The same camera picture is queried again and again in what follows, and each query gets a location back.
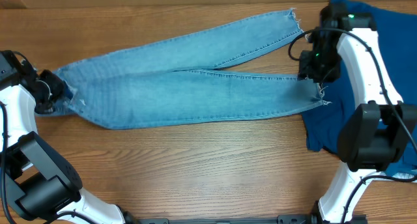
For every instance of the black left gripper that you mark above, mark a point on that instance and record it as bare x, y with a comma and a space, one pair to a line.
54, 88

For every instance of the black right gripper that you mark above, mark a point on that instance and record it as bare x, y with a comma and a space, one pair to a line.
308, 66

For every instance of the light blue jeans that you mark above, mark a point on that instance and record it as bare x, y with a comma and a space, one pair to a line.
188, 79

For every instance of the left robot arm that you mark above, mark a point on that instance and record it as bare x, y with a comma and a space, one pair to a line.
36, 181

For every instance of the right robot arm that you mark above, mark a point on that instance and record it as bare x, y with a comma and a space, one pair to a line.
363, 61

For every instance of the dark blue shirt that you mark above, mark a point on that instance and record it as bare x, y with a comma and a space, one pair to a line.
398, 50

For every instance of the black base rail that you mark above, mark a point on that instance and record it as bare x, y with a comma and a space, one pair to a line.
280, 219

